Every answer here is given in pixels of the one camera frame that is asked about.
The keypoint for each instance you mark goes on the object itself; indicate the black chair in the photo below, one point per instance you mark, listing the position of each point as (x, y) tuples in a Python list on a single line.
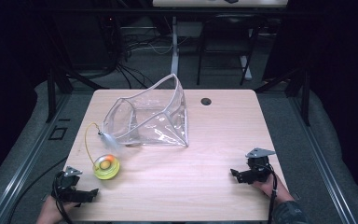
[(227, 40)]

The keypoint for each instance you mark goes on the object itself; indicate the person's right hand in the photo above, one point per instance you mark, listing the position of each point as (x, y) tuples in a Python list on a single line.
[(275, 191)]

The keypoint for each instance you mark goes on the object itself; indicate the person's left hand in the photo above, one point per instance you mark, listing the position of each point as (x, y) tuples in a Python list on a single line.
[(48, 211)]

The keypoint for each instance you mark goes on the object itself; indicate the clear plastic bag white trim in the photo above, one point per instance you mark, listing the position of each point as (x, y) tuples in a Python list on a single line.
[(150, 119)]

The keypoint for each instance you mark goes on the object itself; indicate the yellow cat toy with feather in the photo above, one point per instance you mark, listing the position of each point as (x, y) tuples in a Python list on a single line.
[(106, 166)]

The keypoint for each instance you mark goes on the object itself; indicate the aluminium floor rail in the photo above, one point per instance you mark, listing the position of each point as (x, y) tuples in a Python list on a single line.
[(323, 161), (24, 161)]

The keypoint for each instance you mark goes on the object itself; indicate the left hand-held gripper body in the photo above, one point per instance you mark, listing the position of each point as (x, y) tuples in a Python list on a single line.
[(66, 186)]

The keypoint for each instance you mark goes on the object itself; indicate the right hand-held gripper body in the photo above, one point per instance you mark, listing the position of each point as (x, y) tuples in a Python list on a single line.
[(258, 168)]

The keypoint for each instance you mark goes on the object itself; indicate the black metal stand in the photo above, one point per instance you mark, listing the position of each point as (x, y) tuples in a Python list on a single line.
[(303, 93), (59, 84)]

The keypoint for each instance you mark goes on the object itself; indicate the white table leg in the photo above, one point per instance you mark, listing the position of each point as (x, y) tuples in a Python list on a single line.
[(175, 46)]

